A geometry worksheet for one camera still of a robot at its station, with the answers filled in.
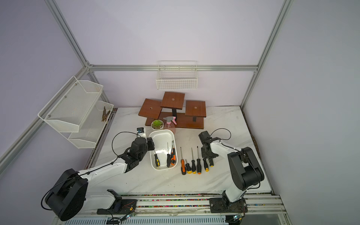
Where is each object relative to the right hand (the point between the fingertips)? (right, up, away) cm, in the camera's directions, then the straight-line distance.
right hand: (210, 156), depth 93 cm
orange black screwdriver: (-18, -5, -8) cm, 21 cm away
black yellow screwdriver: (-4, -4, -5) cm, 8 cm away
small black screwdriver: (-12, -5, -7) cm, 15 cm away
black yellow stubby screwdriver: (-15, -6, -9) cm, 19 cm away
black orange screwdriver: (-9, -5, -7) cm, 12 cm away
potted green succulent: (-37, +21, +5) cm, 43 cm away
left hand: (-39, +12, -5) cm, 41 cm away
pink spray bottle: (-27, +23, +2) cm, 36 cm away
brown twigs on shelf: (-74, +28, +4) cm, 80 cm away
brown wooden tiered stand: (-11, +26, +17) cm, 33 cm away
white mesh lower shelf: (-80, +17, -2) cm, 82 cm away
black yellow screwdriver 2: (-35, -2, -5) cm, 35 cm away
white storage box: (-31, 0, -3) cm, 31 cm away
